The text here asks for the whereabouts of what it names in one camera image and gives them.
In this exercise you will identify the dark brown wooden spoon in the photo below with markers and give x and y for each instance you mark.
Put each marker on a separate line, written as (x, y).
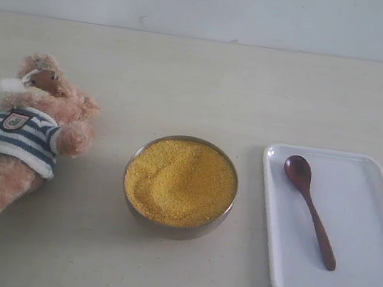
(299, 173)

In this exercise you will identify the pink teddy bear striped shirt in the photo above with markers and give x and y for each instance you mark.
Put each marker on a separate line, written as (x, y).
(42, 116)

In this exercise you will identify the metal bowl of yellow millet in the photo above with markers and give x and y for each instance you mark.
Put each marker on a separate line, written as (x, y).
(180, 186)

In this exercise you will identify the white rectangular plastic tray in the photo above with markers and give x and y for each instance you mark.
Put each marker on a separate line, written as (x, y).
(347, 190)

